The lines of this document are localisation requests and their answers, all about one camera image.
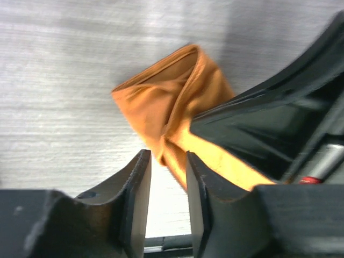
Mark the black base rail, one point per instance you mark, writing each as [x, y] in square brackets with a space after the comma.
[169, 247]

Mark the orange satin napkin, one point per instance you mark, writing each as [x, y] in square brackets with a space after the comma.
[160, 103]

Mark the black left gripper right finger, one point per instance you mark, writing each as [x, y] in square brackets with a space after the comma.
[297, 220]

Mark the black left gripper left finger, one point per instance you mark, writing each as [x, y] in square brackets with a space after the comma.
[108, 220]

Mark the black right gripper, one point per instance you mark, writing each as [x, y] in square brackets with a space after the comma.
[289, 127]

